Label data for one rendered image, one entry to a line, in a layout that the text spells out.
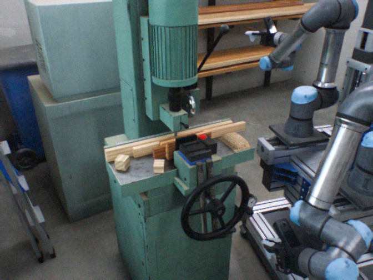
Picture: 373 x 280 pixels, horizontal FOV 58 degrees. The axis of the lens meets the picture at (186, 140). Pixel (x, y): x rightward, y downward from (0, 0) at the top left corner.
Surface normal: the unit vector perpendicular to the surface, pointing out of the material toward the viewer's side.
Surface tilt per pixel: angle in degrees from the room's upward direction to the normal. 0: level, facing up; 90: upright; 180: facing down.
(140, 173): 0
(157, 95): 90
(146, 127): 90
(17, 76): 95
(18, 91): 95
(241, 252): 0
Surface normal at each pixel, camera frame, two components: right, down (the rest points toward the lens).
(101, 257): 0.00, -0.88
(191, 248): 0.46, 0.43
